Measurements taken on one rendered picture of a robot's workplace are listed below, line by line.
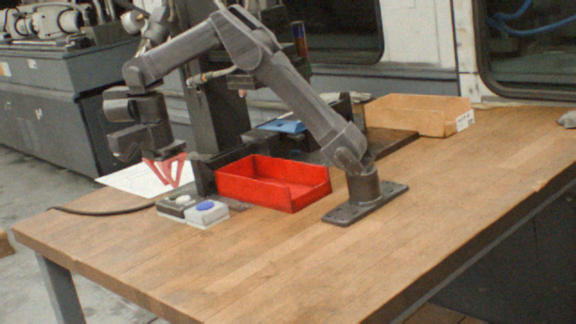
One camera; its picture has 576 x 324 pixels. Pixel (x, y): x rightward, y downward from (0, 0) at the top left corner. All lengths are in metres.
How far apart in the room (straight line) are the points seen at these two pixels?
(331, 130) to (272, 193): 0.20
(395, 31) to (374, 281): 1.25
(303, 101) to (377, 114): 0.52
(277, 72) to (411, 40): 0.94
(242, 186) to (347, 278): 0.44
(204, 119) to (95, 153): 2.95
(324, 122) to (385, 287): 0.37
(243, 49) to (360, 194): 0.35
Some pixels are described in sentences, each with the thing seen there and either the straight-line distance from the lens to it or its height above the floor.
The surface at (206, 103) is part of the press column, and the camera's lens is 1.77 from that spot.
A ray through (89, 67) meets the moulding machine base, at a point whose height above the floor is 0.85.
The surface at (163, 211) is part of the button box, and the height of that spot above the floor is 0.91.
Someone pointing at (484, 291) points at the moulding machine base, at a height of 0.24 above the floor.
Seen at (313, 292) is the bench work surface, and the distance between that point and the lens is 1.03.
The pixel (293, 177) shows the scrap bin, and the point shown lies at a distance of 1.45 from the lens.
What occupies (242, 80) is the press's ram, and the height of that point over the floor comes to 1.13.
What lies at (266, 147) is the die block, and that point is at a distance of 1.57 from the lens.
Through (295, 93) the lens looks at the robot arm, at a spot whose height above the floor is 1.14.
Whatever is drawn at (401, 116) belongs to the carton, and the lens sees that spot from 1.68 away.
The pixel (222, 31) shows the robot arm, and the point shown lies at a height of 1.28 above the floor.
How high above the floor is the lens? 1.41
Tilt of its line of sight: 18 degrees down
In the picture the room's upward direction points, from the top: 11 degrees counter-clockwise
